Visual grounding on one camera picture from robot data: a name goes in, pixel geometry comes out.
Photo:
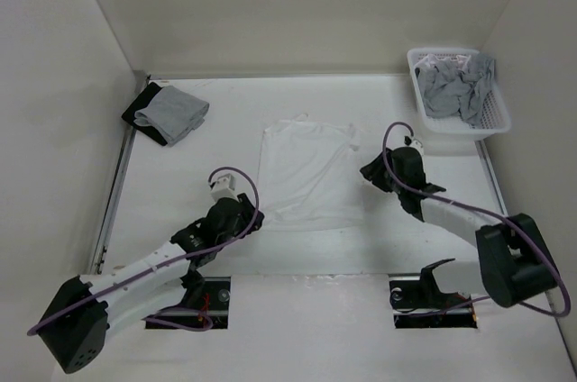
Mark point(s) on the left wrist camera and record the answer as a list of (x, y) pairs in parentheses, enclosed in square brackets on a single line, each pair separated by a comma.
[(223, 187)]

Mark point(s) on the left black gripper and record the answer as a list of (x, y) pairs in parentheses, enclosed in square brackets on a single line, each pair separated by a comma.
[(248, 214)]

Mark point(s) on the pale pink tank top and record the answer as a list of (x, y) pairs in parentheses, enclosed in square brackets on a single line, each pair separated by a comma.
[(460, 61)]

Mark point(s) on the folded black tank top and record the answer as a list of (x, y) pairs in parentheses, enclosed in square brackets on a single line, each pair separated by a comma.
[(139, 103)]

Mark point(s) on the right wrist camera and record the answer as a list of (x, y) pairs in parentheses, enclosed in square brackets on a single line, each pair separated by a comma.
[(414, 143)]

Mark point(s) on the left aluminium table rail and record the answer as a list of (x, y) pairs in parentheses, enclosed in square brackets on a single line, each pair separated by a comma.
[(103, 226)]

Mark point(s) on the right aluminium table rail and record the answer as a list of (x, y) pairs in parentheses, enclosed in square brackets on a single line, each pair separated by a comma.
[(491, 176)]

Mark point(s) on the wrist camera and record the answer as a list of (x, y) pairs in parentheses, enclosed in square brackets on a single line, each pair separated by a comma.
[(414, 143), (223, 187)]

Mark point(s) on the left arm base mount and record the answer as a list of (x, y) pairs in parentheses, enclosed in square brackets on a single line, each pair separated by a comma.
[(204, 307)]

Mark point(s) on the white plastic basket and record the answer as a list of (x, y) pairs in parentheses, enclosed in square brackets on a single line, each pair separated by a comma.
[(495, 117)]

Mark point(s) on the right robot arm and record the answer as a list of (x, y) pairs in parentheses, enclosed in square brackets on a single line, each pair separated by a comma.
[(514, 262)]

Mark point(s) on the aluminium table rail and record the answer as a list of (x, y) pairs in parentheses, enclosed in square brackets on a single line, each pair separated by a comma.
[(103, 226), (491, 176)]

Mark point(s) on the white tank top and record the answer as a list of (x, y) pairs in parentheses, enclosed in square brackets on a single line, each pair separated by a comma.
[(308, 178)]

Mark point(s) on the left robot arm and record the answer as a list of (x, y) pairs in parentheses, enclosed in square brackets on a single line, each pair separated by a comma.
[(87, 311)]

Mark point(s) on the folded grey tank top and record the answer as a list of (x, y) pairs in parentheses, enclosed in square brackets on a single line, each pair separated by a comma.
[(173, 113)]

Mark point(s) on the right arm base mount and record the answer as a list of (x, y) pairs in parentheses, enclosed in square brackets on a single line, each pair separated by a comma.
[(417, 302)]

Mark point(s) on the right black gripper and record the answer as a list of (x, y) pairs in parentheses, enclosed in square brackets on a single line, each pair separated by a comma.
[(372, 171)]

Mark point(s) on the crumpled grey tank top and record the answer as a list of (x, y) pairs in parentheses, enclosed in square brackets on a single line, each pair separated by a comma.
[(447, 91)]

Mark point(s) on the white front cover board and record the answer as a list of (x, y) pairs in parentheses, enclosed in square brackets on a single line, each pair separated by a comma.
[(284, 328)]

